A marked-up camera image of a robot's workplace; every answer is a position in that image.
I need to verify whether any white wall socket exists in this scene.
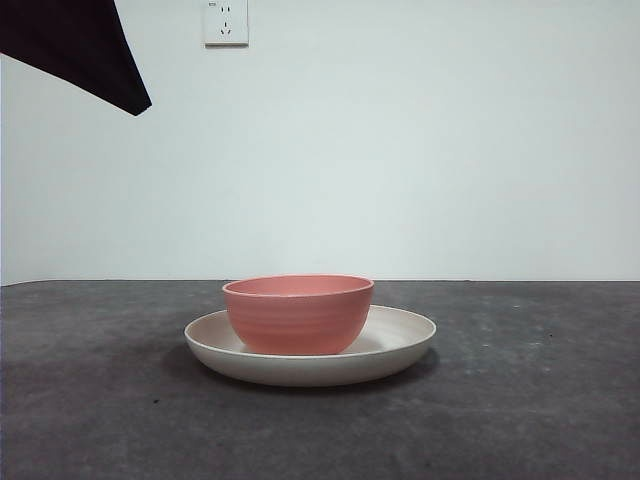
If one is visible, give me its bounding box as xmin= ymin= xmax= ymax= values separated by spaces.
xmin=203 ymin=0 xmax=250 ymax=49

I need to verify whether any white round plate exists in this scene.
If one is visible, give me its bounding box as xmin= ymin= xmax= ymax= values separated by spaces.
xmin=183 ymin=303 xmax=438 ymax=388

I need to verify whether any red ribbed bowl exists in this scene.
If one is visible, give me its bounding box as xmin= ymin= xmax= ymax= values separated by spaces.
xmin=221 ymin=275 xmax=376 ymax=355

